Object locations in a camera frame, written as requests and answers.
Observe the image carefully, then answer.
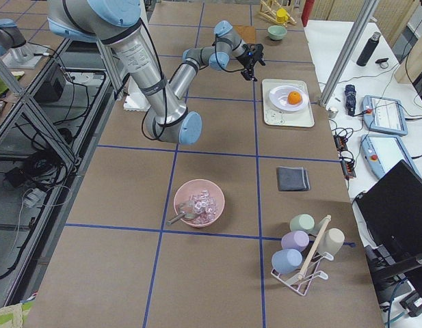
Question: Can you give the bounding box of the green cup on rack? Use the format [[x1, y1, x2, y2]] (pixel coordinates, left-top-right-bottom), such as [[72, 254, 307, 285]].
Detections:
[[289, 214, 315, 233]]

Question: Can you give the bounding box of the metal scoop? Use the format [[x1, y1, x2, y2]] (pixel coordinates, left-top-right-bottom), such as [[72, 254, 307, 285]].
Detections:
[[166, 201, 198, 226]]

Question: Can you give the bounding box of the wooden peg rack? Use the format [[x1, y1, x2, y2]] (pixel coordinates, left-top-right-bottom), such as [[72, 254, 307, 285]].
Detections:
[[259, 0, 297, 27]]

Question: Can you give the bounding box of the wooden cutting board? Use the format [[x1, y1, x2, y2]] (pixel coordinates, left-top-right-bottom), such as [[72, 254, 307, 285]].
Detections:
[[234, 25, 256, 44]]

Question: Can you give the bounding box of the white round plate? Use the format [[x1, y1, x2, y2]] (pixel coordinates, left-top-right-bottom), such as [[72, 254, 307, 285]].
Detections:
[[269, 85, 308, 112]]

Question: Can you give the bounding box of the teach pendant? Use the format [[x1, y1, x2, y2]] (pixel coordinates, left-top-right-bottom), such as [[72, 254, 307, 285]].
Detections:
[[360, 134, 421, 179], [362, 95, 408, 136]]

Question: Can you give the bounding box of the green ceramic bowl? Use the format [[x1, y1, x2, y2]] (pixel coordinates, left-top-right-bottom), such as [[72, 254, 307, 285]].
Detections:
[[267, 25, 287, 41]]

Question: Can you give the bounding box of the black laptop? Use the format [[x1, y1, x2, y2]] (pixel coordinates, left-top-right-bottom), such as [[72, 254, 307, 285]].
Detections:
[[356, 160, 422, 259]]

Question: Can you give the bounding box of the aluminium frame post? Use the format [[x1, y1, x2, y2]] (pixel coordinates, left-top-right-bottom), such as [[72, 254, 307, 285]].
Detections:
[[318, 0, 380, 107]]

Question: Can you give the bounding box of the yellow cup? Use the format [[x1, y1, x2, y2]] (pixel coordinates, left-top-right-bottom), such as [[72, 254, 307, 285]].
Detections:
[[276, 8, 289, 25]]

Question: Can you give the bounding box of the pink bowl with ice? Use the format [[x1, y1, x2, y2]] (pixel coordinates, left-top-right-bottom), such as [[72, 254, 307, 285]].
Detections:
[[173, 179, 225, 228]]

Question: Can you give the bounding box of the cream bear tray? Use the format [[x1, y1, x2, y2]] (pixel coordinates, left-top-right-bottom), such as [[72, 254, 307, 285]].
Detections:
[[261, 79, 315, 128]]

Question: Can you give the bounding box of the purple cup on rack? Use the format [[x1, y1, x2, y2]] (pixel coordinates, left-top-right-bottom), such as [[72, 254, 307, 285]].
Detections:
[[280, 230, 309, 252]]

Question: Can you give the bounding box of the blue cup on rack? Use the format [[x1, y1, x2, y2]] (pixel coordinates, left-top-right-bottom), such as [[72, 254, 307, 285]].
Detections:
[[272, 249, 302, 274]]

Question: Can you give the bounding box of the teach pendant near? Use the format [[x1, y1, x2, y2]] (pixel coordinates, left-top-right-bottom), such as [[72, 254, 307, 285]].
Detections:
[[360, 134, 421, 179]]

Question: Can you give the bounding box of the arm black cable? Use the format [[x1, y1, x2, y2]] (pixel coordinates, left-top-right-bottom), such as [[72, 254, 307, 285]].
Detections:
[[140, 16, 246, 141]]

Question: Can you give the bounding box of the white cup rack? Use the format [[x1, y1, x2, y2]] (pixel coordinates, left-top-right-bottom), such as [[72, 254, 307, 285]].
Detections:
[[270, 215, 334, 296]]

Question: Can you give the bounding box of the teach pendant far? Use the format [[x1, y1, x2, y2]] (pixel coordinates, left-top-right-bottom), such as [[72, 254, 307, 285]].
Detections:
[[362, 95, 408, 136]]

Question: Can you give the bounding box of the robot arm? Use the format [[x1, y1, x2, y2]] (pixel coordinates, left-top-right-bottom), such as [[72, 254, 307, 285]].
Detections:
[[48, 0, 264, 145]]

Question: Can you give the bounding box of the folded dark blue umbrella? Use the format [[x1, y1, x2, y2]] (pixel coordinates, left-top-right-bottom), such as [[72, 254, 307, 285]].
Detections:
[[345, 84, 356, 116]]

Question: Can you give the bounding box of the beige cup on rack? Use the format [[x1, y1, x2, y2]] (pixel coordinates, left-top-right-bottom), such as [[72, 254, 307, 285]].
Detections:
[[317, 228, 345, 256]]

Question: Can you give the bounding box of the small metal cup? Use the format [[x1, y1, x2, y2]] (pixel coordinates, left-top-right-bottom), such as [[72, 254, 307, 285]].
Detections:
[[327, 107, 338, 119]]

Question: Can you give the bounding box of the orange fruit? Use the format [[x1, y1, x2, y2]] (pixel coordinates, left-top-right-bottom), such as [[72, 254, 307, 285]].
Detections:
[[287, 91, 302, 105]]

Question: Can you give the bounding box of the black water bottle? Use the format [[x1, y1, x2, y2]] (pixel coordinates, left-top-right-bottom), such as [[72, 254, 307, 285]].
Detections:
[[356, 32, 382, 66]]

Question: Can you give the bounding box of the grey folded cloth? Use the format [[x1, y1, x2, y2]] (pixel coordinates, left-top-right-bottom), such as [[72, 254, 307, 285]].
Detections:
[[276, 166, 311, 191]]

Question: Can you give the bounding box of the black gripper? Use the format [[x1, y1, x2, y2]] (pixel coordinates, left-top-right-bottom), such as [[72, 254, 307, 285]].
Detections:
[[237, 44, 265, 81]]

